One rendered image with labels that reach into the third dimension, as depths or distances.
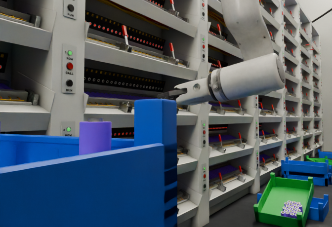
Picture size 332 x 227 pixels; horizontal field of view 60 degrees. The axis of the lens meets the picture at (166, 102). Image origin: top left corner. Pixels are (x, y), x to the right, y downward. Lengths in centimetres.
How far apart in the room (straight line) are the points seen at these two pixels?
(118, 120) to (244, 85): 40
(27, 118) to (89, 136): 55
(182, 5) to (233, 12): 70
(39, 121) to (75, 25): 26
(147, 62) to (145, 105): 84
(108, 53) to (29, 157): 64
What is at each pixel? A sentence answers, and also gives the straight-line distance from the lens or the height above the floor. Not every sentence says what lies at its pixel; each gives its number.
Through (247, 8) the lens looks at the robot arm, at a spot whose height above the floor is 72.
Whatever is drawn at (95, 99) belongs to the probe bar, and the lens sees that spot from 89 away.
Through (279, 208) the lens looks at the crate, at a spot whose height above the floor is 5.
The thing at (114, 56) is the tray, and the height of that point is 66.
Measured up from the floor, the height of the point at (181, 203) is 11.
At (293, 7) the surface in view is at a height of 164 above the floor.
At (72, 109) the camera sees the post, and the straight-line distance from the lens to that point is 77.
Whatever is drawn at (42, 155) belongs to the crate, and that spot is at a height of 44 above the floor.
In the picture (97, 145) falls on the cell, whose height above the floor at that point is 45.
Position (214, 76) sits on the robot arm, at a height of 57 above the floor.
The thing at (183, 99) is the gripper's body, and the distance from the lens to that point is 73.
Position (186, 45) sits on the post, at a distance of 133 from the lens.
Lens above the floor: 47
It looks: 3 degrees up
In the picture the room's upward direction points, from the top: straight up
